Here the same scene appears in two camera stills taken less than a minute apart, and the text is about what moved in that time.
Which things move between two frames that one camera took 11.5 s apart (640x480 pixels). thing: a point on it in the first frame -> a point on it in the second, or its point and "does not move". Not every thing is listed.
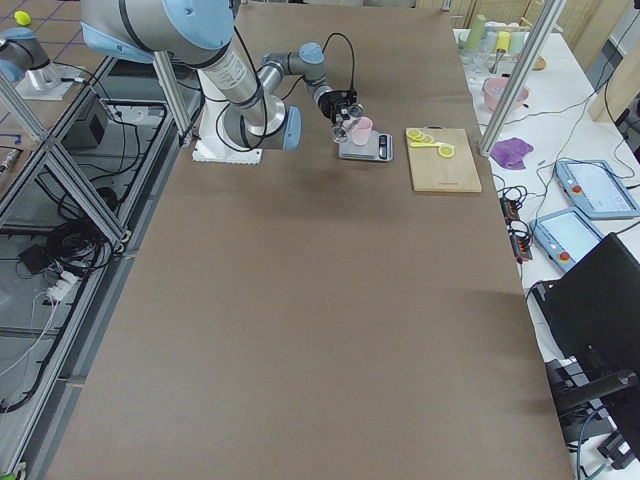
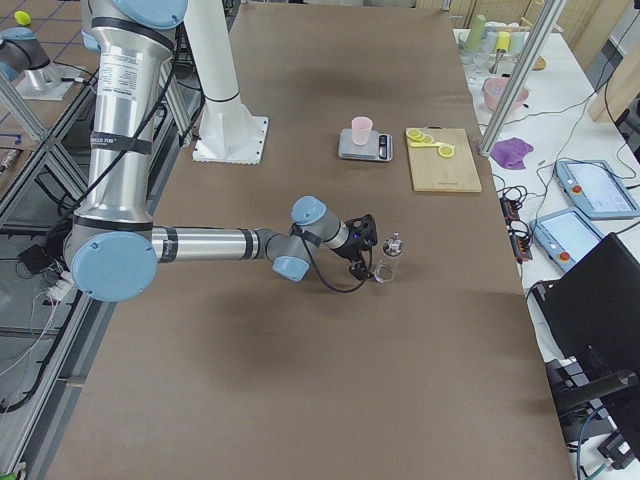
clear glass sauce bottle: [341, 128] -> [388, 263]
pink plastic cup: [361, 131] does not move
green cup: [475, 37] does not move
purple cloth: [511, 152] does not move
